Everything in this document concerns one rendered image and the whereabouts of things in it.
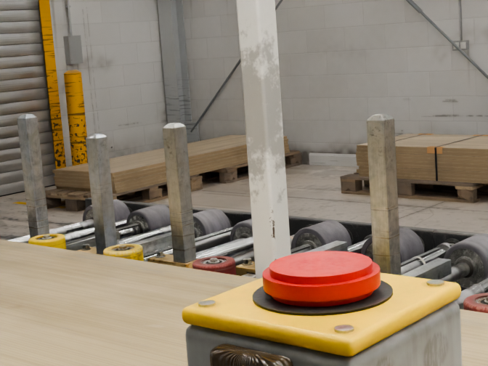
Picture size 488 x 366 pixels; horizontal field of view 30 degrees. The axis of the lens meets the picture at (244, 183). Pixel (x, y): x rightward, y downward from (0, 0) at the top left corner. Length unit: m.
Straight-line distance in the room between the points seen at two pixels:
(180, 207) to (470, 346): 0.86
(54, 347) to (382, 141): 0.64
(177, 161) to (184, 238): 0.16
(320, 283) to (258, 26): 1.26
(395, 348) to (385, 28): 8.40
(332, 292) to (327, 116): 8.82
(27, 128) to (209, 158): 6.07
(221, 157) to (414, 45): 2.04
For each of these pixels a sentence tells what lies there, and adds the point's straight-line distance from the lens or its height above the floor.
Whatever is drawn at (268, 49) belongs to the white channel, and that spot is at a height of 1.29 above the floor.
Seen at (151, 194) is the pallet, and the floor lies 0.06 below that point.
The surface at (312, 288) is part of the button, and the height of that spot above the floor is 1.23.
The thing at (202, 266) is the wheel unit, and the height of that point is 0.91.
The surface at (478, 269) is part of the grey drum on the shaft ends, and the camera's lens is 1.97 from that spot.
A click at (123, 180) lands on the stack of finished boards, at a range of 7.51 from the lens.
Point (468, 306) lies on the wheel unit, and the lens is 1.37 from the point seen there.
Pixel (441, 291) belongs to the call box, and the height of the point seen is 1.22.
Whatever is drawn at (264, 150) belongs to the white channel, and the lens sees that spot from 1.55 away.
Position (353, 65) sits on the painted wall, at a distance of 8.88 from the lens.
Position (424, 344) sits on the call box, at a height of 1.21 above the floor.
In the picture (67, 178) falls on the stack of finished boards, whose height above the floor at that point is 0.25.
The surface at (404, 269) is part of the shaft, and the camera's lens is 1.94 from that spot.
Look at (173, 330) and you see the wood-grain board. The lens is 1.34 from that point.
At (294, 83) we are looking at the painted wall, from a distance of 9.31.
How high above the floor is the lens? 1.31
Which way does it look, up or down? 9 degrees down
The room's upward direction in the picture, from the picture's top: 4 degrees counter-clockwise
